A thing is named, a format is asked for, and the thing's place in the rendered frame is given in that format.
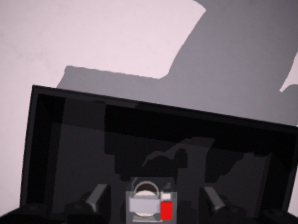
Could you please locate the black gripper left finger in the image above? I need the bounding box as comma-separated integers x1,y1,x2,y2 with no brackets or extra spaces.
0,184,111,224

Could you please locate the black parts tray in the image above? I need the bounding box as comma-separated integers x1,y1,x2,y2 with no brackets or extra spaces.
19,85,298,224

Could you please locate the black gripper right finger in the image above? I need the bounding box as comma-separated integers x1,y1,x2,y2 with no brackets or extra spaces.
198,187,298,224

